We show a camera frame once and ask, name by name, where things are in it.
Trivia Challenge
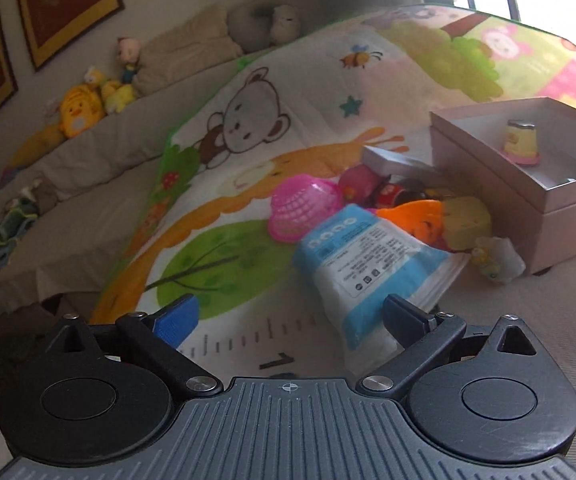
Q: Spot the pink cardboard box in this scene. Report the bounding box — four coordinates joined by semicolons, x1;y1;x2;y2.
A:
430;98;576;274

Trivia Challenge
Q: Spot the grey neck pillow plush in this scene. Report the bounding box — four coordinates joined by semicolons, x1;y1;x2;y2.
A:
226;0;302;53

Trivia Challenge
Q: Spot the blue white wipes packet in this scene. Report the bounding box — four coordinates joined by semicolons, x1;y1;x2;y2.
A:
294;205;468;377

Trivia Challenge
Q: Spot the pink pig toy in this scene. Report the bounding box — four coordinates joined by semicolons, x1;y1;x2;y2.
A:
338;165;384;206

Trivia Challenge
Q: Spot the yellow tiger plush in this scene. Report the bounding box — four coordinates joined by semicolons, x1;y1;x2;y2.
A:
59;84;105;139

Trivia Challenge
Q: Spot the small yellow duck plush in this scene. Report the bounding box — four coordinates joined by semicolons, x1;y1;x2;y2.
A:
84;66;136;115

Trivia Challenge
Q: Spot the pink doll figure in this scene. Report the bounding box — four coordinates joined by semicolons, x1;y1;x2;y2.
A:
118;37;142;84

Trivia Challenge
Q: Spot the yellow pudding toy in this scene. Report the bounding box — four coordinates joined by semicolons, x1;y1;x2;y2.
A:
502;119;540;166

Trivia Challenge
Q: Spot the beige folded blanket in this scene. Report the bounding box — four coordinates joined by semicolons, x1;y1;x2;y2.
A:
132;4;244;96

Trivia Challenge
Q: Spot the pink plastic strainer scoop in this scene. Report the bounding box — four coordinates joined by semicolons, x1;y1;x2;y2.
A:
267;174;344;244

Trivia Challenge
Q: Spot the small white yellow toy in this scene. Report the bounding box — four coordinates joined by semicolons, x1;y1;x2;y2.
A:
470;236;526;285

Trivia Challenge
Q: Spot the green cloth on sofa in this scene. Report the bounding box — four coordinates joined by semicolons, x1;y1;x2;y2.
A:
0;186;40;268

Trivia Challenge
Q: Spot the red black toy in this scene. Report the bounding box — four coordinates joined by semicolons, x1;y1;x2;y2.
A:
373;179;431;209

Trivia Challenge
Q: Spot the colourful cartoon play mat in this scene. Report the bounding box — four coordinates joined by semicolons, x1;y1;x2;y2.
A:
92;6;576;380

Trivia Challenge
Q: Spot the orange plastic toy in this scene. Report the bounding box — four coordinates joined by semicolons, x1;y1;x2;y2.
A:
376;200;443;246

